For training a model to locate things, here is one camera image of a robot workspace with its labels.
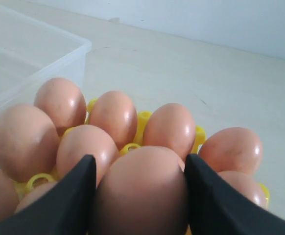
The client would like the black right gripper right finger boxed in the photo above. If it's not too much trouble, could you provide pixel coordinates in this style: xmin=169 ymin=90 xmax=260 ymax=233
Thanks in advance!
xmin=184 ymin=154 xmax=285 ymax=235

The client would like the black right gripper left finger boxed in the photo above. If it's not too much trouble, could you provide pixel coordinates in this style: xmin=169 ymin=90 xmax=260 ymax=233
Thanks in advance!
xmin=0 ymin=155 xmax=96 ymax=235

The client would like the yellow plastic egg tray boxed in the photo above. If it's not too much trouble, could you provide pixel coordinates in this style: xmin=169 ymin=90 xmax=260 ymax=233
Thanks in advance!
xmin=0 ymin=97 xmax=271 ymax=235

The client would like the clear plastic bin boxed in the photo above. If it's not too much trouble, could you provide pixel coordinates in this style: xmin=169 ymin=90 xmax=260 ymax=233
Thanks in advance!
xmin=0 ymin=5 xmax=92 ymax=107

